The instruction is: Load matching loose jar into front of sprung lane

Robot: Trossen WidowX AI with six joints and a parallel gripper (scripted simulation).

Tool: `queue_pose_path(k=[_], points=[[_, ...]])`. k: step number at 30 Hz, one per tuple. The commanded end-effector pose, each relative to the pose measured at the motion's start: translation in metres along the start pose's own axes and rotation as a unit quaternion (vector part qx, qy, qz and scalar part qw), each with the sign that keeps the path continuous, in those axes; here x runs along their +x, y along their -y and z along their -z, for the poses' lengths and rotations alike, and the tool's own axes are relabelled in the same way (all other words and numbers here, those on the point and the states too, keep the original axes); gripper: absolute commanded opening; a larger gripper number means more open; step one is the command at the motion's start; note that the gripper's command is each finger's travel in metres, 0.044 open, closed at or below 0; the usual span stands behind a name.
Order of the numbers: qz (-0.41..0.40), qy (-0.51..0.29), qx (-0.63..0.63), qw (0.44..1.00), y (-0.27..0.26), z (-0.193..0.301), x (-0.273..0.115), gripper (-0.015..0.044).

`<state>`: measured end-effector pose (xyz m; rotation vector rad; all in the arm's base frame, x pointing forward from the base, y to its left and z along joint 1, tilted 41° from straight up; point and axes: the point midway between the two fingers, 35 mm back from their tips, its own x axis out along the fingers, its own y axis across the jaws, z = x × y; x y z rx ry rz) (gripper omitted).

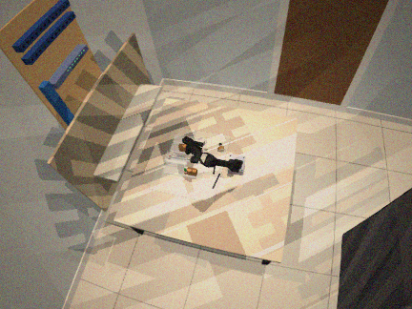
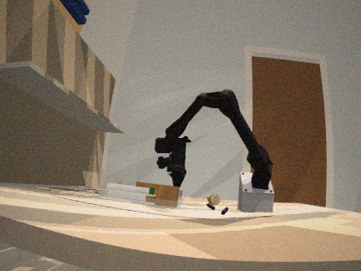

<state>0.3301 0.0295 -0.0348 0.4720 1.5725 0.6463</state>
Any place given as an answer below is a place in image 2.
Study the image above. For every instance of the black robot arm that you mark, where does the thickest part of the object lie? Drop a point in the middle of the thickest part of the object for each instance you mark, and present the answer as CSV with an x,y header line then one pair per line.
x,y
227,103

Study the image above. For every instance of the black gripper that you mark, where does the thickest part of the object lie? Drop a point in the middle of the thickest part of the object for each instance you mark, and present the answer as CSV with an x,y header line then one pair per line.
x,y
177,170

